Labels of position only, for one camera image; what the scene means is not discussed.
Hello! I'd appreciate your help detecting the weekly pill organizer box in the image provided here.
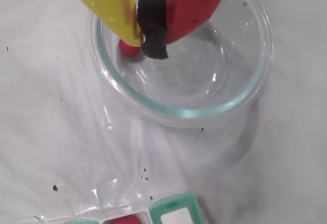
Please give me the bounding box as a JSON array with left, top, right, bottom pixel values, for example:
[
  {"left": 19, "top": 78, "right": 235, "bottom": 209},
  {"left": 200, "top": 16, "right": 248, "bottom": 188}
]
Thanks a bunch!
[{"left": 61, "top": 192, "right": 205, "bottom": 224}]

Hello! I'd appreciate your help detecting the white tablecloth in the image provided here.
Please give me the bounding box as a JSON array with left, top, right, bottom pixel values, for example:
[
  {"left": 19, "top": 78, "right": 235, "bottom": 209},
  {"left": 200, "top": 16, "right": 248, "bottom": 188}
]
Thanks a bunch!
[{"left": 0, "top": 0, "right": 327, "bottom": 224}]

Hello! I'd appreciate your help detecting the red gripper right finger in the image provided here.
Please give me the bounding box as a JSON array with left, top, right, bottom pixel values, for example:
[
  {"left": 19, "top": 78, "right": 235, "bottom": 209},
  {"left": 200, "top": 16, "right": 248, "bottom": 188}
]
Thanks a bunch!
[{"left": 136, "top": 0, "right": 235, "bottom": 61}]

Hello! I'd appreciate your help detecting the red round pill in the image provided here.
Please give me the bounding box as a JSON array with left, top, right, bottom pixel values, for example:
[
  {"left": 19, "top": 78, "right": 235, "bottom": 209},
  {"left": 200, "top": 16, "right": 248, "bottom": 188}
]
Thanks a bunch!
[
  {"left": 118, "top": 39, "right": 141, "bottom": 56},
  {"left": 112, "top": 214, "right": 142, "bottom": 224}
]

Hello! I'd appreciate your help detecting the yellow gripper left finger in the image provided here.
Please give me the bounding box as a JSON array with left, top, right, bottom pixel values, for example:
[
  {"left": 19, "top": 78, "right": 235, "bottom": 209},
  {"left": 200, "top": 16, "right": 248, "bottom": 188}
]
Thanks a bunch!
[{"left": 59, "top": 0, "right": 143, "bottom": 48}]

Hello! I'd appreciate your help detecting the clear glass bowl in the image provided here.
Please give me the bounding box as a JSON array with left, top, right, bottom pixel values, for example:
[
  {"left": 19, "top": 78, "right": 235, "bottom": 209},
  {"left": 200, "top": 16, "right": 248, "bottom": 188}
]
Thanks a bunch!
[{"left": 89, "top": 0, "right": 274, "bottom": 130}]

